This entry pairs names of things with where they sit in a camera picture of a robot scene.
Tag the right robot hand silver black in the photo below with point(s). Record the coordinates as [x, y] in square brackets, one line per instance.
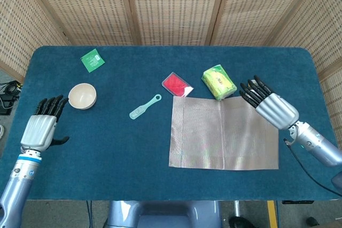
[278, 110]

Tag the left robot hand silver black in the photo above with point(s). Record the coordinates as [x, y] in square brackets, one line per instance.
[38, 132]

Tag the beige bowl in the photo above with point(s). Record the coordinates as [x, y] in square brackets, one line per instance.
[82, 95]

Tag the brown woven placemat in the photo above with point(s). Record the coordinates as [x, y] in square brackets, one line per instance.
[213, 137]

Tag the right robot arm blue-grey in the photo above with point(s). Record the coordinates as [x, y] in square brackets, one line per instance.
[318, 142]

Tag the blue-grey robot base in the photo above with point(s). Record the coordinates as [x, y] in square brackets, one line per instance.
[165, 216]

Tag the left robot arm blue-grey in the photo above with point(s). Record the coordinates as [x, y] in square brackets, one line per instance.
[18, 182]

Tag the yellow-green tissue pack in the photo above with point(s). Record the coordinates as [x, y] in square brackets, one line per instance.
[219, 81]

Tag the blue table cloth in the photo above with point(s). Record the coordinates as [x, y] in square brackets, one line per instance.
[107, 145]

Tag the woven bamboo screen panel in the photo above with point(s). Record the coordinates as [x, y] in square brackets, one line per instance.
[176, 6]
[16, 25]
[328, 38]
[88, 6]
[262, 6]

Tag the green square sachet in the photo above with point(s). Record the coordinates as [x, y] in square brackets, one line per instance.
[93, 60]

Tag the mint green slotted paddle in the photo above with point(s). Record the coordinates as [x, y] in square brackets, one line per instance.
[137, 112]

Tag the white metal table leg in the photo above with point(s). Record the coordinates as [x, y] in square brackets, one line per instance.
[237, 208]

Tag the red ink pad clear case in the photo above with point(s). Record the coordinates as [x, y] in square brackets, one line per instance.
[173, 82]

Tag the black shoe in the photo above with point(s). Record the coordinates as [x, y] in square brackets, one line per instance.
[312, 221]
[240, 222]

